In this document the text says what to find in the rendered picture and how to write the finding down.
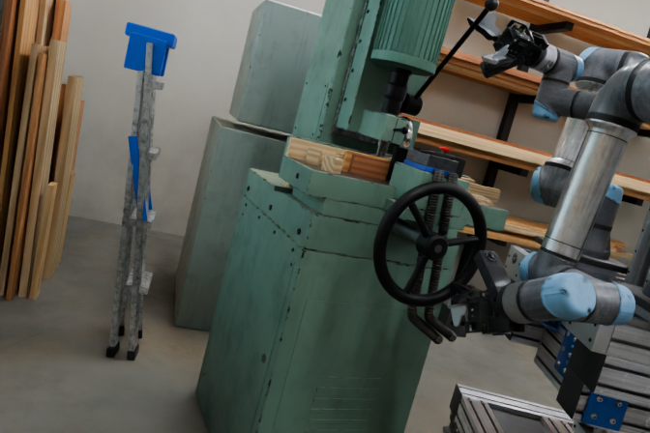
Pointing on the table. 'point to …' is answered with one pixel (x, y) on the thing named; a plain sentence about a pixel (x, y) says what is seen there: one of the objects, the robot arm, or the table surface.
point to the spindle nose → (396, 90)
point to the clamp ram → (397, 158)
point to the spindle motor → (418, 8)
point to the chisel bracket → (382, 127)
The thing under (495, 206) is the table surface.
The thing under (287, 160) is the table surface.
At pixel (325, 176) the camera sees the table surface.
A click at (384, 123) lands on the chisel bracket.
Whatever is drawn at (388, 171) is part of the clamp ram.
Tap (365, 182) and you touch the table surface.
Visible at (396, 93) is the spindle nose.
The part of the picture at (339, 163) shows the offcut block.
